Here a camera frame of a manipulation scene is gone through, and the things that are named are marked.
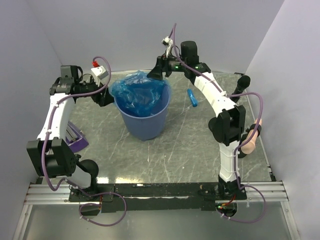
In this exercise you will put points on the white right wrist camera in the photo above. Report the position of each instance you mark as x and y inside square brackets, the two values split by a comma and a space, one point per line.
[168, 43]

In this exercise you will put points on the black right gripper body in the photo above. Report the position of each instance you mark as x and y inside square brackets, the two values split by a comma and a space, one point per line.
[170, 64]

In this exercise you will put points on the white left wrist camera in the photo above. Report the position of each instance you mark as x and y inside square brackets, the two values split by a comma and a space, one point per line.
[99, 73]

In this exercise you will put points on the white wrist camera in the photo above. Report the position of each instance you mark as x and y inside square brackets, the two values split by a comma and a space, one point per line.
[99, 73]
[168, 43]

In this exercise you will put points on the blue plastic trash bin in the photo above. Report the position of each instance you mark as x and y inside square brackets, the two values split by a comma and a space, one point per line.
[148, 128]

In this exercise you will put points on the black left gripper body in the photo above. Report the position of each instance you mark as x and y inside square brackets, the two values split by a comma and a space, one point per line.
[99, 98]

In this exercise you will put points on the black microphone on stand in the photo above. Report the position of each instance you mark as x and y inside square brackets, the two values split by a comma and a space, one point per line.
[240, 90]

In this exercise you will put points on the blue plastic trash bag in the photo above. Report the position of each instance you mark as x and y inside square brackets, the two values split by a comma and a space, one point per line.
[138, 95]

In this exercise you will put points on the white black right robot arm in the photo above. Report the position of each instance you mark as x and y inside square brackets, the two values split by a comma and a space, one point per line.
[200, 75]

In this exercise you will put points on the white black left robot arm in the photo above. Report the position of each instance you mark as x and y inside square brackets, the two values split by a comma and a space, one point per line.
[50, 155]

